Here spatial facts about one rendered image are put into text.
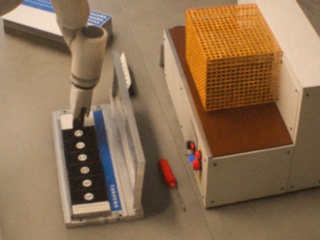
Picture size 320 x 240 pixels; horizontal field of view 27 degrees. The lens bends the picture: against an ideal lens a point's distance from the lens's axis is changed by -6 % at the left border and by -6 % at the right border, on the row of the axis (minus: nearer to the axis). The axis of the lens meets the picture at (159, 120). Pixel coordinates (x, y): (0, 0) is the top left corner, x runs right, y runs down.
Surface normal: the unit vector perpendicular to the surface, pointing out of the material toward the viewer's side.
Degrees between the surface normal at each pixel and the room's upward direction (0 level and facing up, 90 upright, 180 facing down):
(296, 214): 0
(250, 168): 90
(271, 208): 0
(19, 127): 0
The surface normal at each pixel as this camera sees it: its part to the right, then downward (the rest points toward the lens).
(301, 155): 0.18, 0.66
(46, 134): -0.02, -0.73
